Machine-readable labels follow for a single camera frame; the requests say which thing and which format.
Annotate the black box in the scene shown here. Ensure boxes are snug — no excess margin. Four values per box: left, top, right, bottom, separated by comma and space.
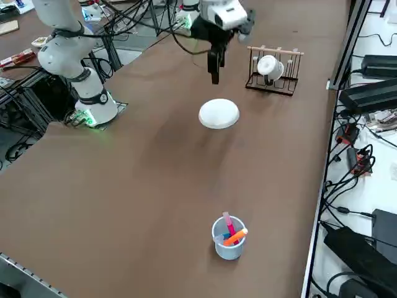
371, 208, 397, 264

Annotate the orange marker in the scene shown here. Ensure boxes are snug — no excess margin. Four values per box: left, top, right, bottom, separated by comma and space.
223, 228, 249, 246

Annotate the black power adapter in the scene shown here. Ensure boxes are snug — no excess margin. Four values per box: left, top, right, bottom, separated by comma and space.
361, 55, 397, 79

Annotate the blue pen cup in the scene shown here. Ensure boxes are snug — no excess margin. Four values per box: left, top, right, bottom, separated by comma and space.
212, 216, 246, 260

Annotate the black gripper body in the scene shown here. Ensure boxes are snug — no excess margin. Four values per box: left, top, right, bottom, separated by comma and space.
190, 17, 235, 50

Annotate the small white bowl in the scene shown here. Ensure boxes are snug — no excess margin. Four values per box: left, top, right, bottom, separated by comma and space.
32, 36, 52, 48

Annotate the grey aluminium rail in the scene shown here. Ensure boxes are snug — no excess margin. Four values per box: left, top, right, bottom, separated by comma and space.
0, 253, 69, 298

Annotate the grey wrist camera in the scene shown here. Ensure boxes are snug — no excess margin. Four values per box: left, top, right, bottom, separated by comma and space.
237, 9, 257, 43

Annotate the white plate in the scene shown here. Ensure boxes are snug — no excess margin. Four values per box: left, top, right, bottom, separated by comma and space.
198, 98, 241, 129

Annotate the long black flat device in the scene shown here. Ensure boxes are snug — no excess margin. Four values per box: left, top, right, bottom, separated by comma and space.
338, 78, 397, 115

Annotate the large black power brick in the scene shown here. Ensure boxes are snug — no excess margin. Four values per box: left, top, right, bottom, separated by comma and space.
323, 225, 397, 294

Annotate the aluminium frame post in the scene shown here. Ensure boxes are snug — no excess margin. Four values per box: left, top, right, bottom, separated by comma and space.
328, 0, 373, 91

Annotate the orange black small device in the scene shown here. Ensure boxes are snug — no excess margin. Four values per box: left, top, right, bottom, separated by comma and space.
337, 123, 360, 146
353, 148, 375, 177

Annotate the pink marker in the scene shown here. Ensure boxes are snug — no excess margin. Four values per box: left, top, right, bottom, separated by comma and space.
222, 211, 236, 238

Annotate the wooden board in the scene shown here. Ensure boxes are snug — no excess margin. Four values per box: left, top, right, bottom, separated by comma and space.
0, 20, 20, 35

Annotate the white mug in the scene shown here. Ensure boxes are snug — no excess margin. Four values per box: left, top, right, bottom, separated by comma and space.
257, 55, 285, 81

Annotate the black frame stand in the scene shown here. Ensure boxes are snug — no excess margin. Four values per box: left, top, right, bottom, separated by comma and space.
0, 66, 80, 134

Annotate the black wire cup rack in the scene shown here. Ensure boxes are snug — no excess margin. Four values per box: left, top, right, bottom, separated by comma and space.
244, 45, 305, 97

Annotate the pale blue plate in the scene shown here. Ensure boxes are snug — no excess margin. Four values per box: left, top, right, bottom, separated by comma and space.
201, 120, 238, 130

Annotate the red brown snack packet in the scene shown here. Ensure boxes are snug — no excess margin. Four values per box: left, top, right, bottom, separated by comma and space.
0, 48, 37, 68

